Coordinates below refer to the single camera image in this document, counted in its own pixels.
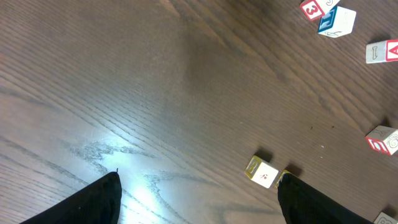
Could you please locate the green edged wooden block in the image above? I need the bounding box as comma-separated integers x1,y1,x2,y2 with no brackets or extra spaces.
275,169,291,188

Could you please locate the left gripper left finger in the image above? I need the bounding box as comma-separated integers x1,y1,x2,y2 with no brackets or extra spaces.
21,172,122,224

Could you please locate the red number three block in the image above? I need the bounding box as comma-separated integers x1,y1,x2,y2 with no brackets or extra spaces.
300,0,340,21

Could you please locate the yellow edged bug block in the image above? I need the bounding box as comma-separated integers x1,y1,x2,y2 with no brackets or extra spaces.
244,156,279,189

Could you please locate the plain cream wooden block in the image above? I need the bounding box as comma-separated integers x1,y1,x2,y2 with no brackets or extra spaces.
373,212,398,224

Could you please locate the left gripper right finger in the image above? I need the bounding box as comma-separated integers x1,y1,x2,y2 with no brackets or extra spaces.
277,174,371,224

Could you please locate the red spiral wooden block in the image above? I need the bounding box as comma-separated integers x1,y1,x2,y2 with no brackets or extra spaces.
365,125,397,156

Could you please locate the red letter A block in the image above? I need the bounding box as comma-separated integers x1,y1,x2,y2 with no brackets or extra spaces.
366,40,398,63

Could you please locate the blue letter white block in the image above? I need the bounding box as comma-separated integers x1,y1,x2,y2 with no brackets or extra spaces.
318,6,356,38

